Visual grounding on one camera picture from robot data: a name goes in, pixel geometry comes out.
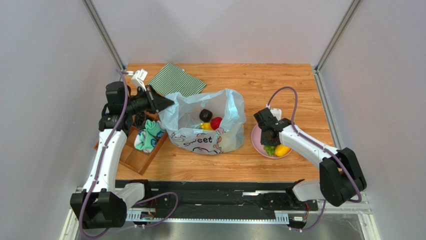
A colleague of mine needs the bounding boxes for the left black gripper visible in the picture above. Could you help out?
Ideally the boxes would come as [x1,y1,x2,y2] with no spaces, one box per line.
[123,85,174,116]

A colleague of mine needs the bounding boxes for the green grapes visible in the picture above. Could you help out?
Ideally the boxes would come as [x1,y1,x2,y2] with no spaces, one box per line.
[263,145,276,157]

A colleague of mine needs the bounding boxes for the yellow mango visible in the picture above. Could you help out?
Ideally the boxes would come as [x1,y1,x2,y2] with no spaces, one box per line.
[274,144,292,158]

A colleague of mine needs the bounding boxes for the dark avocado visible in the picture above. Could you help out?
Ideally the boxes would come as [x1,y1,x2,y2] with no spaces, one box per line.
[199,109,213,123]

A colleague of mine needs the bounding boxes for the yellow banana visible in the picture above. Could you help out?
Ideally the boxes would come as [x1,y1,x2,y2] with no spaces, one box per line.
[200,122,214,131]

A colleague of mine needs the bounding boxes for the red peach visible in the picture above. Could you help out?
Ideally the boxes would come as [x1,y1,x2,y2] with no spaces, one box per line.
[210,117,223,131]

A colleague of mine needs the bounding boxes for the light blue plastic bag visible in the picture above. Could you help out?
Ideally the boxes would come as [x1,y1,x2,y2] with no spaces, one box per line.
[159,88,247,155]

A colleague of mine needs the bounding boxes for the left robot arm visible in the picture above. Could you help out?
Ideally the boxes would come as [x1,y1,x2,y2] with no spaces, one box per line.
[70,81,174,231]

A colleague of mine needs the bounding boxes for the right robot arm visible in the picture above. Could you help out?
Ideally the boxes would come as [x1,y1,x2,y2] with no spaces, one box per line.
[254,107,367,207]

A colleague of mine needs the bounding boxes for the pink plate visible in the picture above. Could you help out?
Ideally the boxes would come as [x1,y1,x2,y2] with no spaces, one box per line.
[251,124,292,159]

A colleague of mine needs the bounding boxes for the green striped cloth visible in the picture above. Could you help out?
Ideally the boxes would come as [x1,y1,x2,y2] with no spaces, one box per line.
[148,63,206,97]

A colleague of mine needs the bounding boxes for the teal white socks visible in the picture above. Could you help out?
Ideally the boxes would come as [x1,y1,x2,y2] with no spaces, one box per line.
[133,119,166,154]

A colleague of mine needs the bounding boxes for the wooden compartment tray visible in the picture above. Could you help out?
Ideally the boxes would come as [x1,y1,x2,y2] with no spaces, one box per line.
[94,111,169,176]

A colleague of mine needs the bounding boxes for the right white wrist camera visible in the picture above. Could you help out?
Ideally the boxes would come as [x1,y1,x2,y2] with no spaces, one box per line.
[269,107,282,121]

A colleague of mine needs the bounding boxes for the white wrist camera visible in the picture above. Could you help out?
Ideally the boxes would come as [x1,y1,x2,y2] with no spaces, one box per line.
[269,107,282,121]
[131,68,148,92]

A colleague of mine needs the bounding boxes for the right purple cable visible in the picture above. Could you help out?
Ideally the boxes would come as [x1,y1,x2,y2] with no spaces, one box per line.
[266,86,363,204]

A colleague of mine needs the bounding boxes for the black coiled cable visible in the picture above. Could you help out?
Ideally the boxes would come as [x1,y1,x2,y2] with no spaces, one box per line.
[133,111,148,129]

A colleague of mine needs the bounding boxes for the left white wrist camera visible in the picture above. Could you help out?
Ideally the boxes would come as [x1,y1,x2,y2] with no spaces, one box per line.
[131,68,148,92]

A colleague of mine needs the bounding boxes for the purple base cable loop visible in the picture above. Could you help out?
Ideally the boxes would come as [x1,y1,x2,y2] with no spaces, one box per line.
[134,192,180,229]

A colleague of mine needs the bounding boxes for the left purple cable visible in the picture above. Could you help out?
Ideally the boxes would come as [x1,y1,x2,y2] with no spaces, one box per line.
[78,69,134,240]

